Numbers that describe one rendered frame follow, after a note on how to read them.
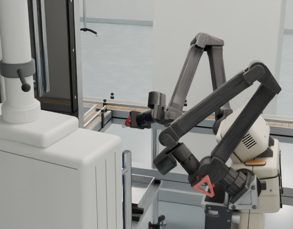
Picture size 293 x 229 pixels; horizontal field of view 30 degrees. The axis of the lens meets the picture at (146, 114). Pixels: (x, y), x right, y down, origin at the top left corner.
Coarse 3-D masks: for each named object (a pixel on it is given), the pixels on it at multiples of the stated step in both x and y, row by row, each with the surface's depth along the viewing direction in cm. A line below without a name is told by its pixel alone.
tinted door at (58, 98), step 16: (48, 0) 216; (64, 0) 230; (48, 16) 217; (64, 16) 232; (32, 32) 206; (48, 32) 219; (64, 32) 233; (32, 48) 207; (48, 48) 220; (64, 48) 235; (48, 64) 222; (64, 64) 237; (64, 80) 239; (48, 96) 225; (64, 96) 240; (64, 112) 242
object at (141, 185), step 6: (132, 174) 258; (132, 180) 259; (138, 180) 258; (144, 180) 257; (150, 180) 256; (132, 186) 253; (138, 186) 253; (144, 186) 253; (150, 186) 249; (132, 192) 248; (138, 192) 248; (144, 192) 241; (132, 198) 243; (138, 198) 243; (144, 198) 242; (132, 204) 233; (138, 204) 233
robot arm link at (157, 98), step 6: (150, 96) 221; (156, 96) 221; (162, 96) 222; (150, 102) 220; (156, 102) 220; (162, 102) 222; (162, 108) 223; (162, 114) 222; (168, 114) 218; (174, 114) 218; (162, 120) 220
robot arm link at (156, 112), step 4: (152, 108) 223; (156, 108) 219; (160, 108) 221; (148, 112) 220; (152, 112) 218; (156, 112) 219; (160, 112) 220; (144, 116) 221; (148, 116) 219; (152, 116) 218; (156, 116) 218; (160, 116) 220; (148, 120) 220; (152, 120) 218; (156, 120) 218; (160, 120) 220
